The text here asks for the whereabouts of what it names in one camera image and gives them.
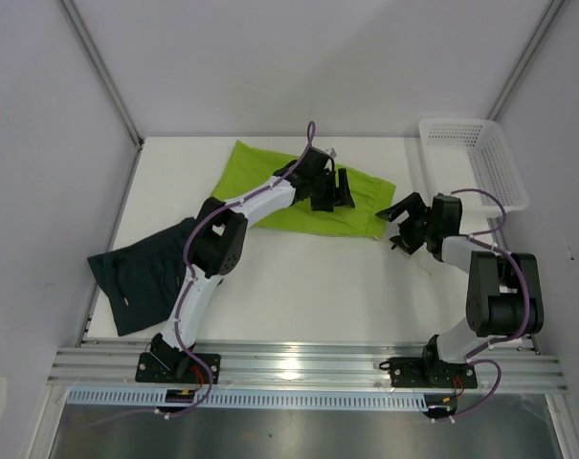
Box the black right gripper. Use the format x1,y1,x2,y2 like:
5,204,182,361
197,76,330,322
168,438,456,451
375,192,436,254

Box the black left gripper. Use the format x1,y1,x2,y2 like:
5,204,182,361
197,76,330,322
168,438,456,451
310,169,355,213

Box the lime green shorts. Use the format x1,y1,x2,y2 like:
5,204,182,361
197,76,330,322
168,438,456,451
212,141,396,238

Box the dark navy shorts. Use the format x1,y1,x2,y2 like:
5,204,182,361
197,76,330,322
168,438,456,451
87,217,196,337

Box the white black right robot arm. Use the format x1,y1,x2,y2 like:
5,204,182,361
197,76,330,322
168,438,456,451
377,192,545,388

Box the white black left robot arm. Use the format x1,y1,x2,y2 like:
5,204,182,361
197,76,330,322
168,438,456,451
145,145,355,383

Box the white plastic basket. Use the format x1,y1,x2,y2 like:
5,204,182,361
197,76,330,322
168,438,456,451
418,118,529,218

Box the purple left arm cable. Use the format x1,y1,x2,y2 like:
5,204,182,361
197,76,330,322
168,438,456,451
87,120,318,426

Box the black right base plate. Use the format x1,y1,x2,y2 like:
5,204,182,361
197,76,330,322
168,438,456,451
378,357,478,389

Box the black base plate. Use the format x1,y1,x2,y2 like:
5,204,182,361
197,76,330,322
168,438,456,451
378,357,478,389
135,352,210,384

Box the aluminium mounting rail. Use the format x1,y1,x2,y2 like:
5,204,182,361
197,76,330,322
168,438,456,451
47,339,568,394

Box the white slotted cable duct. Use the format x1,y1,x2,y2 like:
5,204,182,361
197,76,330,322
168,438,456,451
66,386,428,412

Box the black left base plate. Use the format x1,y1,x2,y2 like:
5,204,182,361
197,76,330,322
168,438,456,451
135,352,210,384

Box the right aluminium frame post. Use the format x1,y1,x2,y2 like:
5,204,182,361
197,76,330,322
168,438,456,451
486,0,570,122

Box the aluminium frame post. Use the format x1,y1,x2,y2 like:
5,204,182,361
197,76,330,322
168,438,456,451
56,0,144,150
486,0,570,122

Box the left aluminium frame post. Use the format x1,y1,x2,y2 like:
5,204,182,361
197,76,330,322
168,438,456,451
56,0,144,150

